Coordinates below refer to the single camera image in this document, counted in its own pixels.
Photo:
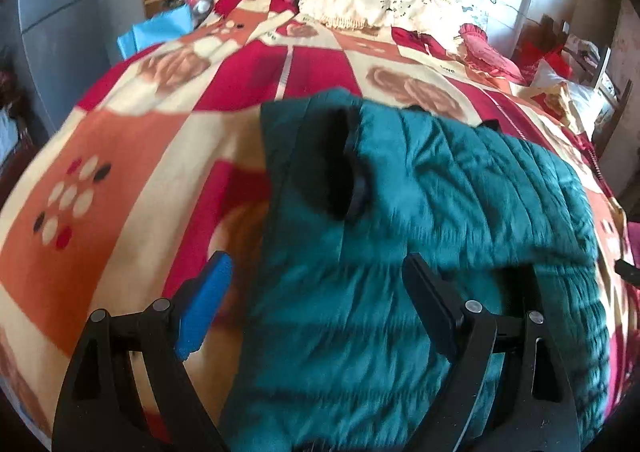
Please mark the red ruffled pillow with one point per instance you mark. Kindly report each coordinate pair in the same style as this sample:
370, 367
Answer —
487, 52

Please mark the white pillow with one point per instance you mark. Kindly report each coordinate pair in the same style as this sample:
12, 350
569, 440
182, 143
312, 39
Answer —
570, 85

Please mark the light blue box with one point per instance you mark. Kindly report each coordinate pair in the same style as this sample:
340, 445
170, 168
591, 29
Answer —
155, 32

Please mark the green quilted jacket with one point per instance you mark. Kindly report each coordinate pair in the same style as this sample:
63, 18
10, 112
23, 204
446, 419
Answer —
430, 212

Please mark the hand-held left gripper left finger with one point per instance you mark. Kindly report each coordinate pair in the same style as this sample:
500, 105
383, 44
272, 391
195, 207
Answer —
206, 299

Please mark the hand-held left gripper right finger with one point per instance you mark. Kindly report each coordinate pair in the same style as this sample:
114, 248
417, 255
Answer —
434, 299

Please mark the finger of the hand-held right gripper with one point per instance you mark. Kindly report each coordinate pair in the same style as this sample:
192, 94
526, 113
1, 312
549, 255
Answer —
629, 271

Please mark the wooden chair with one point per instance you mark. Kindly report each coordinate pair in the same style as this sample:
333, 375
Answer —
607, 92

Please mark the red checked printed blanket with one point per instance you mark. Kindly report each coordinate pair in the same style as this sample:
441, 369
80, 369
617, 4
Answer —
140, 142

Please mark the grey refrigerator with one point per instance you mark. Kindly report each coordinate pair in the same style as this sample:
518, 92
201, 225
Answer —
55, 27

